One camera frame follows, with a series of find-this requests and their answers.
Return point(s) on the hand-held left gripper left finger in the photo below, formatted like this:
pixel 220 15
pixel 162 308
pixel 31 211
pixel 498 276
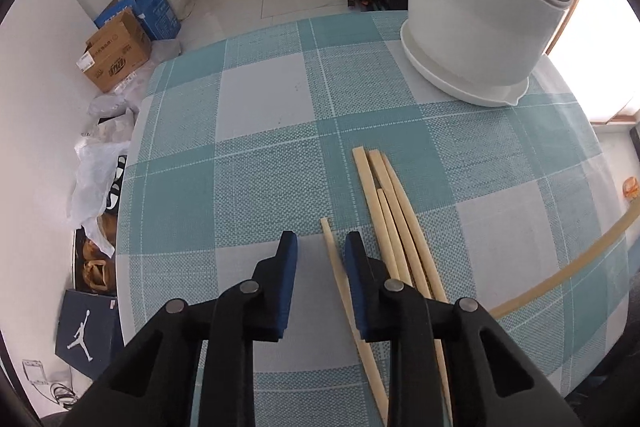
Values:
pixel 286 287

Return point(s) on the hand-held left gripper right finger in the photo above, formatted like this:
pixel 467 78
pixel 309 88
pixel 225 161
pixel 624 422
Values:
pixel 355 282

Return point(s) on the white plastic utensil holder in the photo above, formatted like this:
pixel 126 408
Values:
pixel 465 7

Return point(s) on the teal checked tablecloth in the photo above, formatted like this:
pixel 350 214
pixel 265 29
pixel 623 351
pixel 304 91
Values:
pixel 250 157

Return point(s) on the brown slippers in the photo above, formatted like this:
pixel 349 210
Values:
pixel 97 267

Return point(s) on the black and white sneakers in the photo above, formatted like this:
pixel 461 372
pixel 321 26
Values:
pixel 116 187

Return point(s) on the navy shoebox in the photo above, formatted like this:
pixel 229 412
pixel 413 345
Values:
pixel 85 337

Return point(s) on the clear plastic bag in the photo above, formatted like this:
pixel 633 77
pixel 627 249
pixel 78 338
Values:
pixel 92 187

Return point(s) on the white parcel bag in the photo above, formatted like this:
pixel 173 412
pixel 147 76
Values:
pixel 112 129

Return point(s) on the grey parcel bag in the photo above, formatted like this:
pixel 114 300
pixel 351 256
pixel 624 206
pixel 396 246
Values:
pixel 112 107

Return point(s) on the brown cardboard box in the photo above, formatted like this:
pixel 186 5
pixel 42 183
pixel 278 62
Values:
pixel 117 52

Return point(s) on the small orange object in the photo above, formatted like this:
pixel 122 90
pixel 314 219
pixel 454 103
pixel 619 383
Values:
pixel 631 189

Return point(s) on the blue cardboard box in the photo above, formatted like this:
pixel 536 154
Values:
pixel 160 14

